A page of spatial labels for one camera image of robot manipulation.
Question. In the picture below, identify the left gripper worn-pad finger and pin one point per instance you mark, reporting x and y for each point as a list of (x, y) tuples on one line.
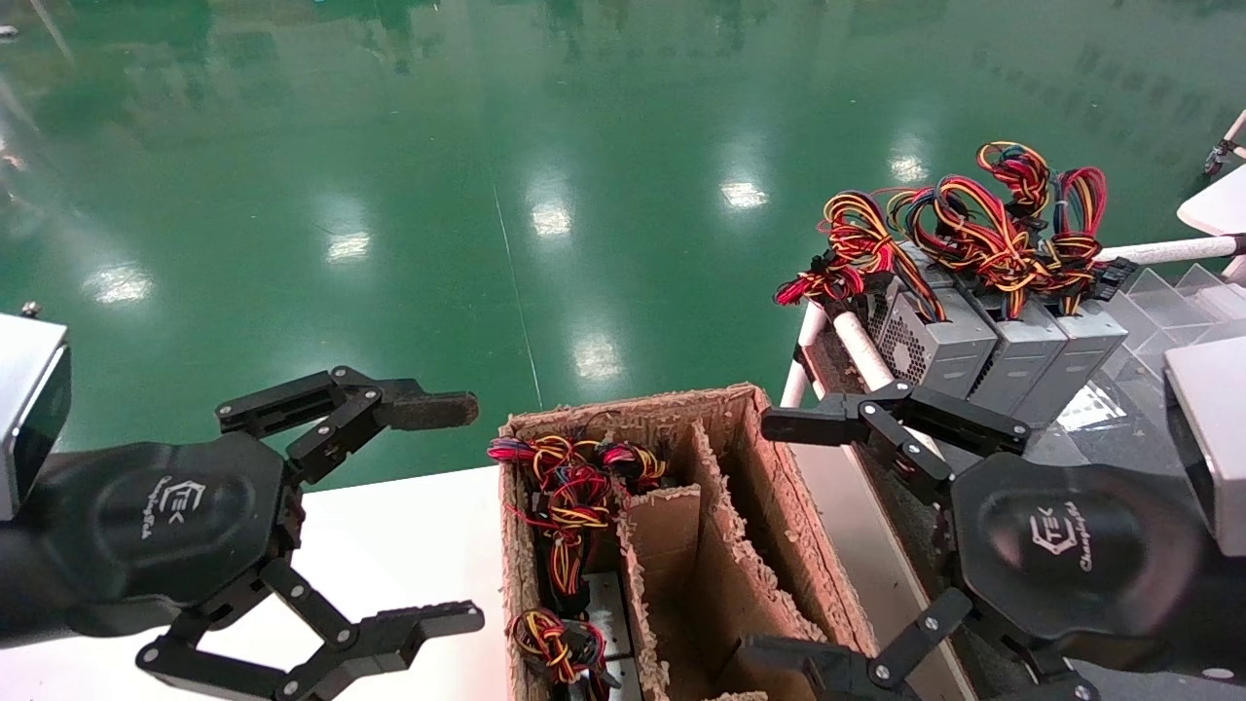
[(433, 411)]

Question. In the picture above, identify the short cardboard divider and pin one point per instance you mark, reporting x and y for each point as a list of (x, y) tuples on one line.
[(667, 545)]

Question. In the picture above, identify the white table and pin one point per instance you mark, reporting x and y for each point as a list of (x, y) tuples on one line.
[(1217, 206)]

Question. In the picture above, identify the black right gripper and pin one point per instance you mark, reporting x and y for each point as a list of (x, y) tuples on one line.
[(1071, 550)]

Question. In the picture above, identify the clear acrylic divider rack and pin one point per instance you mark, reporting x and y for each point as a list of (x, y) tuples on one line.
[(1163, 302)]

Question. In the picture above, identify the white pipe black end cap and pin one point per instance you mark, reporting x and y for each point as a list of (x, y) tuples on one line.
[(1168, 252)]

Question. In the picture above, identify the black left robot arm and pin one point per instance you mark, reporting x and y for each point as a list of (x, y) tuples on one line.
[(19, 594)]

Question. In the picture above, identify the grey power supply fan grille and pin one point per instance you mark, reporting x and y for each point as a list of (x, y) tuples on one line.
[(949, 350)]

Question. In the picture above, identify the long cardboard divider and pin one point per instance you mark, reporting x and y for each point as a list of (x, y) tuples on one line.
[(730, 584)]

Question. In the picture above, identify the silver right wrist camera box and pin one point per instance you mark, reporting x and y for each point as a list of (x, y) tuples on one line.
[(1212, 443)]

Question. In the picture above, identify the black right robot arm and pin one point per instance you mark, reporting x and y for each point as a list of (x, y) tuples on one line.
[(1222, 613)]

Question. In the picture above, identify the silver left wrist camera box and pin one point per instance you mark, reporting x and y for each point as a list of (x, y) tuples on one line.
[(29, 409)]

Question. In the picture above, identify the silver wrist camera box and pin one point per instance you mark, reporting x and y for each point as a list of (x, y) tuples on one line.
[(1212, 443), (29, 409)]

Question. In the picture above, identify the long white rack pipe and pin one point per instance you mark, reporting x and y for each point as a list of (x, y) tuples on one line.
[(861, 350)]

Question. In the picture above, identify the white pipe with black clamp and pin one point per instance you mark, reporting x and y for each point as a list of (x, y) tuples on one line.
[(1228, 141)]

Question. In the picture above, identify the brown cardboard box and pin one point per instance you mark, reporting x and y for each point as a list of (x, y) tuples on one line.
[(750, 460)]

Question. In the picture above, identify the short white rack leg pipe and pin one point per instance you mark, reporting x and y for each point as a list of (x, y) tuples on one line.
[(806, 350)]

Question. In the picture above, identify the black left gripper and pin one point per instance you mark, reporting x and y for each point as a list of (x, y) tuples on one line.
[(161, 516)]

